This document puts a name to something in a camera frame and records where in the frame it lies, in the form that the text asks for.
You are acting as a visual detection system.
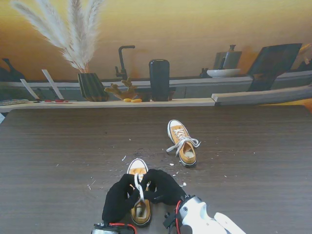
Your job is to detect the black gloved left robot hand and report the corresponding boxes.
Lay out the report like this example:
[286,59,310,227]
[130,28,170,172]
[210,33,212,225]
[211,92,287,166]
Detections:
[101,173,140,224]

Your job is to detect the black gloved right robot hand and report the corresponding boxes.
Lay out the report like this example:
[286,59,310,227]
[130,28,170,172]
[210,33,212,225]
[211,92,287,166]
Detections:
[140,169,187,206]

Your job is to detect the yellow canvas sneaker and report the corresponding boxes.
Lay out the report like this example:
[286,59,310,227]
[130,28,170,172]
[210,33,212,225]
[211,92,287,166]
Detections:
[127,158,152,228]
[167,119,197,168]

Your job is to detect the tall black cylindrical container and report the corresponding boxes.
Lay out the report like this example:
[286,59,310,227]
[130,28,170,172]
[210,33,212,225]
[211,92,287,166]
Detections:
[149,58,171,102]

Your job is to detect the dark ribbed vase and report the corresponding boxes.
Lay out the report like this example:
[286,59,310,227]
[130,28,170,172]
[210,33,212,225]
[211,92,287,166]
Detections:
[77,72,110,102]

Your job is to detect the white shallow bowl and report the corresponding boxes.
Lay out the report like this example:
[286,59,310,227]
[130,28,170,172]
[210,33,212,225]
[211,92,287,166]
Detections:
[206,68,242,78]

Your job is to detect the grey wooden plank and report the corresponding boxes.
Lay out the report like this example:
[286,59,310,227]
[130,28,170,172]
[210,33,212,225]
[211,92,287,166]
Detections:
[211,85,312,107]

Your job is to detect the black kitchen faucet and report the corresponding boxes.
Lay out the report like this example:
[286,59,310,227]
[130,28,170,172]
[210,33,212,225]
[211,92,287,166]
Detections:
[115,45,136,81]

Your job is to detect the long white slanted strip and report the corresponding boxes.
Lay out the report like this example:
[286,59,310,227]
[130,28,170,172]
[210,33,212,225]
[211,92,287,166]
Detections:
[41,69,64,100]

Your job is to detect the short white slanted strip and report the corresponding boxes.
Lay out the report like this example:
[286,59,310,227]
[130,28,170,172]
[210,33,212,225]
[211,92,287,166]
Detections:
[19,78,39,100]

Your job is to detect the metal grid rack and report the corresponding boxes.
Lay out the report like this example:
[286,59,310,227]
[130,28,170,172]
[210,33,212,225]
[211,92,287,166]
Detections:
[0,98,30,106]

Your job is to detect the grey metal pitcher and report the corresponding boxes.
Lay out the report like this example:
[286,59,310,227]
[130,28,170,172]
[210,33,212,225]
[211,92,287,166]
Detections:
[214,44,243,70]

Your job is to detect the pale pampas grass plumes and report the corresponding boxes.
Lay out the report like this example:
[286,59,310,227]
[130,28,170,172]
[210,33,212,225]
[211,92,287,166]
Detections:
[11,0,104,74]

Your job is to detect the dark tilted panel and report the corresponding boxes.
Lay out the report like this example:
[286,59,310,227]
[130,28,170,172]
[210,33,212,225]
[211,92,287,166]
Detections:
[246,43,303,92]

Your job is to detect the red left wrist cable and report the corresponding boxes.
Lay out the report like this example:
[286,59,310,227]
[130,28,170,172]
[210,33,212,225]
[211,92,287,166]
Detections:
[108,222,137,234]

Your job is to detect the red black right wrist cable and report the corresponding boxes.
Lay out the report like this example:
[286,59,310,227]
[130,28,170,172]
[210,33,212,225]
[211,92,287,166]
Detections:
[167,199,182,234]

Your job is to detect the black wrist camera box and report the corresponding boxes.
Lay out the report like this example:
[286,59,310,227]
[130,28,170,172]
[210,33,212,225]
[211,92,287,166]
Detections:
[162,212,176,229]

